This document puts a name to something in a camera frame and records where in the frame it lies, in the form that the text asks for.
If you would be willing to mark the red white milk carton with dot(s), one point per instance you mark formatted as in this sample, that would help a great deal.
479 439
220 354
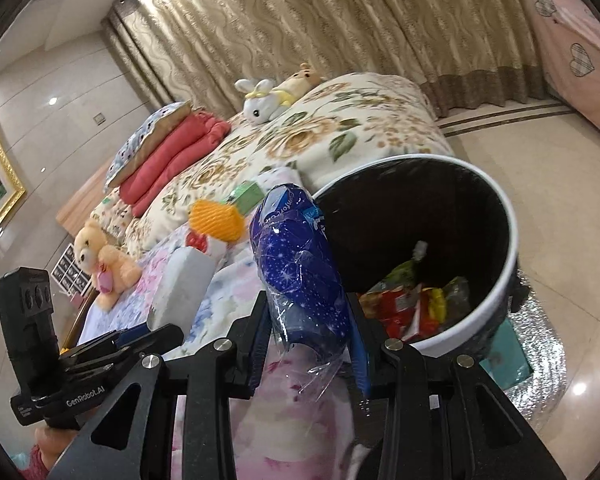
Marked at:
423 325

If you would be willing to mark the person's left hand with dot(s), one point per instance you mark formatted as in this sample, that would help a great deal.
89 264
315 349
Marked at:
50 443

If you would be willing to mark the tan animal plush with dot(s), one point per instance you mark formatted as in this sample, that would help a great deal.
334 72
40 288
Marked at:
299 84

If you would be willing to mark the wall switch plate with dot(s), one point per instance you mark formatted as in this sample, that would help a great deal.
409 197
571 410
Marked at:
99 119

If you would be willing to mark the white rimmed black trash bin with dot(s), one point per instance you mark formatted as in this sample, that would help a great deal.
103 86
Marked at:
375 215

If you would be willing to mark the black white photo frame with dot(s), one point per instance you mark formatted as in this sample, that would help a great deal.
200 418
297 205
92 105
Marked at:
68 276

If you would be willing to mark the white rabbit plush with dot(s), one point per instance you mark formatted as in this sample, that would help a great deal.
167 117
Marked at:
263 101

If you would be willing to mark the blue patterned pillow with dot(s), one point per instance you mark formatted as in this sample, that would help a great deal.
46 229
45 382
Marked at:
144 140

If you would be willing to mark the folded red blanket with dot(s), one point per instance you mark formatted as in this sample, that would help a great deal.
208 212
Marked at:
196 136

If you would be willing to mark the blue starry plastic bag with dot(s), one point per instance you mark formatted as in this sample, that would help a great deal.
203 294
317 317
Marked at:
306 300

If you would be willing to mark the white red plastic bag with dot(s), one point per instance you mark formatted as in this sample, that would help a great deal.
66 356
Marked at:
208 245

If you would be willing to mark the wooden headboard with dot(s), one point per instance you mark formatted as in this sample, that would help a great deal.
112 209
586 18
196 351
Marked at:
77 209

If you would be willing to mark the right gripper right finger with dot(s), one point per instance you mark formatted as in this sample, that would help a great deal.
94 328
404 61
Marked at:
444 419

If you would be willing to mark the beige teddy bear plush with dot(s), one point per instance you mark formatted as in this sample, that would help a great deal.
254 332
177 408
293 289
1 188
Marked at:
112 271

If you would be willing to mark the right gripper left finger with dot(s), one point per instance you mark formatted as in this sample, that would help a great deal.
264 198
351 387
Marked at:
132 434

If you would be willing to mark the pink heart covered furniture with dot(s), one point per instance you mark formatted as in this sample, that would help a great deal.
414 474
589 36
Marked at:
568 37

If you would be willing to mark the silver foil mat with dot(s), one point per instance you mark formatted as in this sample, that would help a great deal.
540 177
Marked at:
537 395

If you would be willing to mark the green snack pouch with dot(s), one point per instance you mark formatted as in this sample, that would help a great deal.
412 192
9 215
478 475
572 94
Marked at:
406 275

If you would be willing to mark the white foam block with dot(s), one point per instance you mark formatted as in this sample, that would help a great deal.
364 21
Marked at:
182 288

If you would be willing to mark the teal box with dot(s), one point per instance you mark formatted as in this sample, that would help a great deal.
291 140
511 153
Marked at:
506 363

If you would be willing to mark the wooden nightstand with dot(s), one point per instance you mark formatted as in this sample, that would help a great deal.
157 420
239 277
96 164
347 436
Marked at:
82 301

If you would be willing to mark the green milk carton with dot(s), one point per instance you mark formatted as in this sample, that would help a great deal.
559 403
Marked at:
245 197

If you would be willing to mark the yellow snack wrapper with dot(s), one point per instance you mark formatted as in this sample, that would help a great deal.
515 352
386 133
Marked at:
436 304

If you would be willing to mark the red snack wrapper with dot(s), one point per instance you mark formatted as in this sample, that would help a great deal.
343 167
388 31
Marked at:
395 308

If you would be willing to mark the pink sleeve forearm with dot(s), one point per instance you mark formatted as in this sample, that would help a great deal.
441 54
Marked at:
36 470

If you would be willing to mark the beige patterned curtain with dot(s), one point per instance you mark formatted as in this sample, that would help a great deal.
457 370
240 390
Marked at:
461 53

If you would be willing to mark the cream rose floral duvet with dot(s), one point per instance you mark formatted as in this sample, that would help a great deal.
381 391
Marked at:
337 126

